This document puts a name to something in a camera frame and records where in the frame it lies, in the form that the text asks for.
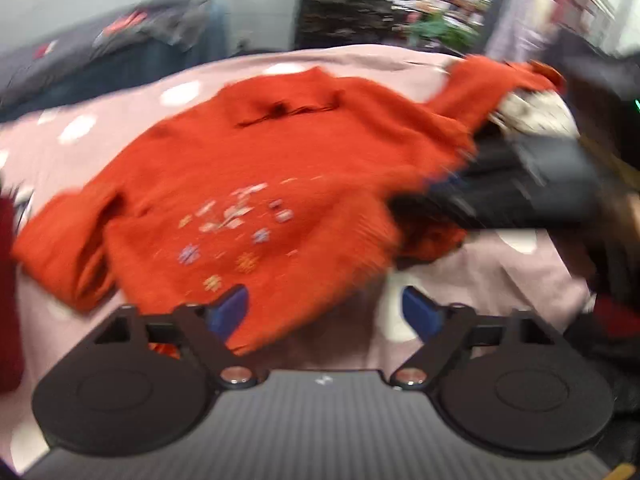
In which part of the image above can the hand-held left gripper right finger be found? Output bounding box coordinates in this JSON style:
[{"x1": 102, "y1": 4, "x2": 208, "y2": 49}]
[{"x1": 389, "y1": 285, "x2": 566, "y2": 390}]

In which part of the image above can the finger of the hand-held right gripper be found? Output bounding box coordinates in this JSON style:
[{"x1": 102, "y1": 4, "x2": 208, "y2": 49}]
[{"x1": 387, "y1": 172, "x2": 481, "y2": 228}]

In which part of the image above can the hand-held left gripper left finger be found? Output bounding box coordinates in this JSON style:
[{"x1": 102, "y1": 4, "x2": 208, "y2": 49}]
[{"x1": 92, "y1": 284, "x2": 259, "y2": 391}]

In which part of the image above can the orange knit sweater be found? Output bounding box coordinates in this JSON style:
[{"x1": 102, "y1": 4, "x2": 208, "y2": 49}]
[{"x1": 11, "y1": 55, "x2": 566, "y2": 359}]

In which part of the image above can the white patterned cloth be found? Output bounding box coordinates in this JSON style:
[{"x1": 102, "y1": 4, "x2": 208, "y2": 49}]
[{"x1": 490, "y1": 87, "x2": 579, "y2": 139}]

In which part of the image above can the pink polka-dot blanket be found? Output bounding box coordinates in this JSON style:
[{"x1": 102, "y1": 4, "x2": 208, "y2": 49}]
[{"x1": 0, "y1": 44, "x2": 601, "y2": 476}]

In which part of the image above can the person's dark clothing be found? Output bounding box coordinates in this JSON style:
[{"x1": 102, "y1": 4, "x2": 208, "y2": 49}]
[{"x1": 560, "y1": 150, "x2": 640, "y2": 461}]

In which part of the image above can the green plant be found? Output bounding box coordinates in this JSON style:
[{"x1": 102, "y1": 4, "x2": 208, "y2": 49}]
[{"x1": 407, "y1": 11, "x2": 482, "y2": 54}]

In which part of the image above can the black metal rack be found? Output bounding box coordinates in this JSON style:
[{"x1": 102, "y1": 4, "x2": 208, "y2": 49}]
[{"x1": 294, "y1": 0, "x2": 402, "y2": 52}]

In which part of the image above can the dark red cloth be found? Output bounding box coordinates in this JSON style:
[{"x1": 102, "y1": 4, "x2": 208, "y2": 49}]
[{"x1": 0, "y1": 195, "x2": 27, "y2": 394}]

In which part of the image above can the dark blue massage bed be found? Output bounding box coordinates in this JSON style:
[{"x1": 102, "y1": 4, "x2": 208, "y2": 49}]
[{"x1": 0, "y1": 0, "x2": 228, "y2": 122}]

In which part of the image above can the grey towel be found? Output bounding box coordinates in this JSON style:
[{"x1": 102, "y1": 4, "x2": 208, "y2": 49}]
[{"x1": 92, "y1": 0, "x2": 212, "y2": 52}]

